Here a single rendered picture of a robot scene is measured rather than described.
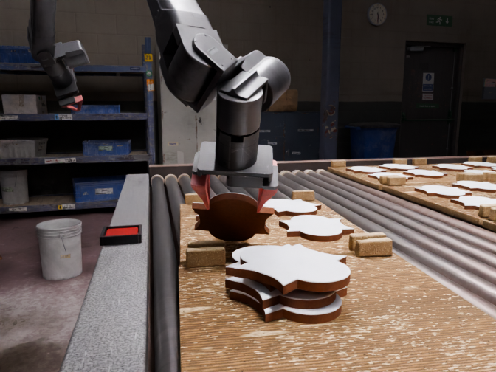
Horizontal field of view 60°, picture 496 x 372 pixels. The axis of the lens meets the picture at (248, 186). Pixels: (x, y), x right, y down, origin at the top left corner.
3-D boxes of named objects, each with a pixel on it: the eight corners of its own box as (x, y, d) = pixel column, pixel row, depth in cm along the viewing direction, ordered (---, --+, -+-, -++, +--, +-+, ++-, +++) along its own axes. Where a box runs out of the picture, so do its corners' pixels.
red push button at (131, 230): (104, 244, 82) (104, 237, 81) (108, 235, 87) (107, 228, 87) (137, 242, 83) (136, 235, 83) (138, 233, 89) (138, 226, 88)
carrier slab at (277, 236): (180, 271, 67) (179, 261, 67) (180, 209, 107) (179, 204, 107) (392, 259, 72) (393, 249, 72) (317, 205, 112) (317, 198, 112)
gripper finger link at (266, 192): (226, 193, 69) (229, 145, 63) (271, 195, 69) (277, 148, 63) (224, 224, 64) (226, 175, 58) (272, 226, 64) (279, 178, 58)
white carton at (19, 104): (3, 115, 453) (0, 94, 449) (15, 114, 481) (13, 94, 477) (38, 115, 455) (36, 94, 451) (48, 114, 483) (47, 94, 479)
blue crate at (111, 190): (74, 203, 472) (73, 183, 468) (72, 196, 510) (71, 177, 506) (133, 198, 497) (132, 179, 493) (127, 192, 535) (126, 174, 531)
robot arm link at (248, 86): (207, 85, 51) (250, 99, 50) (236, 63, 56) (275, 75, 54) (207, 133, 56) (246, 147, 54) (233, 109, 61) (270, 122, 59)
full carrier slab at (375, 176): (378, 190, 133) (379, 176, 132) (327, 170, 172) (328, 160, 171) (477, 185, 140) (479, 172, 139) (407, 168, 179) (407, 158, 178)
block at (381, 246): (358, 258, 68) (359, 241, 67) (353, 254, 70) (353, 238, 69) (393, 256, 69) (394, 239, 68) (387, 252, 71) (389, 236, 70)
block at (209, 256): (185, 269, 64) (185, 251, 63) (185, 264, 65) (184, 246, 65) (226, 266, 65) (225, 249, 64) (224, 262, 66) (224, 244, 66)
